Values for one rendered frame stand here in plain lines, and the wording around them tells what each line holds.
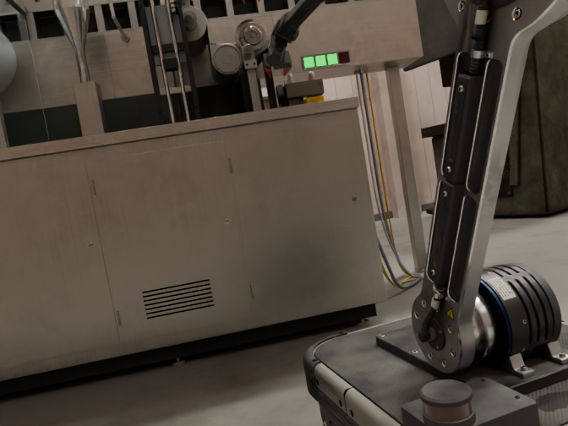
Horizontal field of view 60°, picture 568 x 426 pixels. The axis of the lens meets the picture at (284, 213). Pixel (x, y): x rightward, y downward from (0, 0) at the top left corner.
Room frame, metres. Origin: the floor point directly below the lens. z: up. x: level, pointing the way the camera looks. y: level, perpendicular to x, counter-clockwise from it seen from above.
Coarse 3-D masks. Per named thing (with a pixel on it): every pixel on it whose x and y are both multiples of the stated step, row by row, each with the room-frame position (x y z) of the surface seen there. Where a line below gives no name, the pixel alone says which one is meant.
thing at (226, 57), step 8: (216, 48) 2.10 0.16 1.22; (224, 48) 2.11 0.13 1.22; (232, 48) 2.11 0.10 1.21; (216, 56) 2.11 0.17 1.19; (224, 56) 2.10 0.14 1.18; (232, 56) 2.11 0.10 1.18; (240, 56) 2.11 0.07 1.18; (216, 64) 2.10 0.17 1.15; (224, 64) 2.11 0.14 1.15; (232, 64) 2.11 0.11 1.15; (240, 64) 2.11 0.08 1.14; (224, 72) 2.11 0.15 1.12; (232, 72) 2.12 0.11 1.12
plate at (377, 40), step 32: (128, 32) 2.38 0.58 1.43; (224, 32) 2.44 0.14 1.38; (320, 32) 2.50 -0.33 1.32; (352, 32) 2.52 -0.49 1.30; (384, 32) 2.54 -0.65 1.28; (416, 32) 2.57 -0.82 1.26; (64, 64) 2.33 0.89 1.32; (96, 64) 2.35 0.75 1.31; (128, 64) 2.37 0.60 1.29; (192, 64) 2.41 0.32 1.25; (352, 64) 2.52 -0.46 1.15; (384, 64) 2.62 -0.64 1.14; (64, 96) 2.33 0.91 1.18; (128, 96) 2.37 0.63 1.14
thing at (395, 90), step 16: (400, 80) 2.72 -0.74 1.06; (400, 96) 2.72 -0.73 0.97; (400, 112) 2.72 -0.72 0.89; (400, 128) 2.71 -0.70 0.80; (400, 144) 2.71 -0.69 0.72; (400, 160) 2.74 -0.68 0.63; (416, 192) 2.72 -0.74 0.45; (416, 208) 2.72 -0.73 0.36; (416, 224) 2.72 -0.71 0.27; (416, 240) 2.71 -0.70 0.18; (416, 256) 2.72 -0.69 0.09
